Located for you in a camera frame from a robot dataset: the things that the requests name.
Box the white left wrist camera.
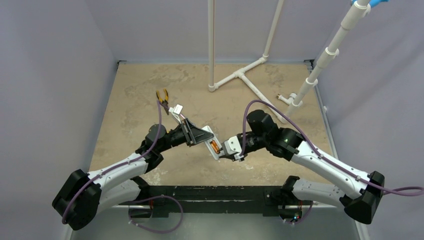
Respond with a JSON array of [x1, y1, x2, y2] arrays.
[[168, 104, 185, 124]]

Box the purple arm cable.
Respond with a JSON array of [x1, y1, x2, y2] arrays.
[[241, 99, 424, 197], [61, 100, 173, 225]]

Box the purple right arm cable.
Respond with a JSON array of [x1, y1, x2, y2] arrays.
[[241, 99, 424, 197]]

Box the white universal AC remote control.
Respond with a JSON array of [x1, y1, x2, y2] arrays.
[[202, 125, 224, 161]]

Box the white PVC pipe frame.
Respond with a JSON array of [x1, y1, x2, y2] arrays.
[[205, 0, 378, 117]]

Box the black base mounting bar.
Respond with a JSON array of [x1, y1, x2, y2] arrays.
[[124, 176, 313, 222]]

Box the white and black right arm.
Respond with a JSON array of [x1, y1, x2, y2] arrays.
[[218, 109, 385, 225]]

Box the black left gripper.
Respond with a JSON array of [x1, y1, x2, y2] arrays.
[[157, 118, 213, 154]]

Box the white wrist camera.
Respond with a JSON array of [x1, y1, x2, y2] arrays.
[[221, 136, 243, 156], [168, 104, 185, 124]]

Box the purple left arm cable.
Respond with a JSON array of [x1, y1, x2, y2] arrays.
[[61, 100, 173, 225]]

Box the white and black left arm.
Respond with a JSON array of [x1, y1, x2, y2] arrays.
[[52, 119, 222, 230]]

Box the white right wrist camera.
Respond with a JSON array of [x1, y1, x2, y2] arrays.
[[221, 136, 243, 156]]

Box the yellow handled pliers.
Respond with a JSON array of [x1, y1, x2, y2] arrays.
[[156, 88, 169, 115]]

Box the aluminium table frame rail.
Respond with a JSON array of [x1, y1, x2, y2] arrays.
[[306, 59, 343, 170]]

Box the orange battery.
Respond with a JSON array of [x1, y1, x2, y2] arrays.
[[210, 140, 221, 154]]

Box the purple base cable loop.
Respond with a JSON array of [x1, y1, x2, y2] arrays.
[[128, 194, 184, 234]]

